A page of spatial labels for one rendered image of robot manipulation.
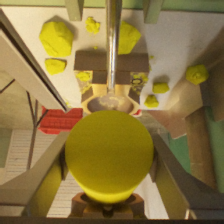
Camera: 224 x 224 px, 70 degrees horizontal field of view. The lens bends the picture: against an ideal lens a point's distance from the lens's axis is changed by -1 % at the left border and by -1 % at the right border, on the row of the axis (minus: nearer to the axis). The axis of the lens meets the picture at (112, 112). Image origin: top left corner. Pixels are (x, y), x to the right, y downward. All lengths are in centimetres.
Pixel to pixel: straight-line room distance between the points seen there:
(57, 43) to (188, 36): 14
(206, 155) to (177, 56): 14
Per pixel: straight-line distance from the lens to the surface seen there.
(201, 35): 21
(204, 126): 27
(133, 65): 20
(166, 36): 20
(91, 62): 20
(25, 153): 627
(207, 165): 26
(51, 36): 18
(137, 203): 22
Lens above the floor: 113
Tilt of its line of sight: 18 degrees down
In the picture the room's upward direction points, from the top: 179 degrees counter-clockwise
